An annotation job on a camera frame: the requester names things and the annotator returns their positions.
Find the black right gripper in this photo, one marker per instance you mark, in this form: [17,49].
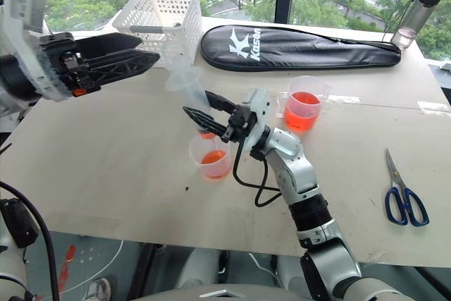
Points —
[241,123]

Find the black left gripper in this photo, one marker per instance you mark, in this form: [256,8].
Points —
[67,65]

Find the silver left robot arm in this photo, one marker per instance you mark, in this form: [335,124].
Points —
[14,79]

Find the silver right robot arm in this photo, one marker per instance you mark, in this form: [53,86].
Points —
[299,170]

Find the small clear measuring cup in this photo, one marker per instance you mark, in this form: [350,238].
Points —
[211,163]

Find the large clear measuring cup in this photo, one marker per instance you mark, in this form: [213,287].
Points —
[303,110]

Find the white perforated plastic basket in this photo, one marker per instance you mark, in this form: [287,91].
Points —
[158,19]

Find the black racket cover bag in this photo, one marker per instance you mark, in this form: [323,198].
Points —
[299,49]

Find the clear tape strip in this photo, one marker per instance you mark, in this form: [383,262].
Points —
[433,107]
[345,99]

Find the grey robot torso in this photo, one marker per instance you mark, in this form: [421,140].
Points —
[218,294]

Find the clear water bottle black lid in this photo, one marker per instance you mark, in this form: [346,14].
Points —
[417,13]

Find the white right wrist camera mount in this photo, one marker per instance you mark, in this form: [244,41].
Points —
[259,103]

